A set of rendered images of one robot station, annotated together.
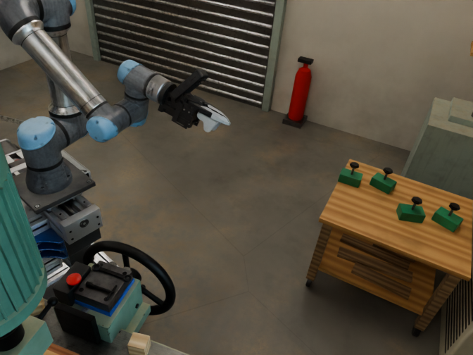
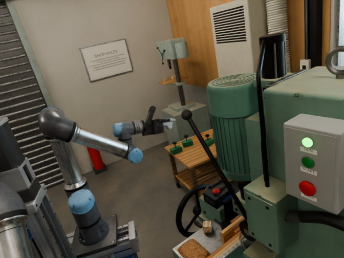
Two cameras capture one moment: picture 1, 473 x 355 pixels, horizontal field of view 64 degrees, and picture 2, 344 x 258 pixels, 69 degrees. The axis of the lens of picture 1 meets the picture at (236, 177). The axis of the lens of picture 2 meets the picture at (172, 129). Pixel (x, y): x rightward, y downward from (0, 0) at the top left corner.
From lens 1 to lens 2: 1.04 m
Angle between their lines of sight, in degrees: 42
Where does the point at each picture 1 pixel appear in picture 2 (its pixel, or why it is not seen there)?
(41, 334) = not seen: hidden behind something
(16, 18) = (70, 124)
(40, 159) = (95, 213)
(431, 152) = (182, 126)
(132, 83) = (127, 130)
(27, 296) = not seen: hidden behind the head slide
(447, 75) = (152, 103)
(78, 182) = (109, 220)
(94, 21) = not seen: outside the picture
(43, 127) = (85, 193)
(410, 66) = (135, 108)
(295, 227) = (165, 199)
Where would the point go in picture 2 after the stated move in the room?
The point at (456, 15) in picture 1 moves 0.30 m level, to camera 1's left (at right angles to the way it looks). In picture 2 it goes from (139, 79) to (124, 85)
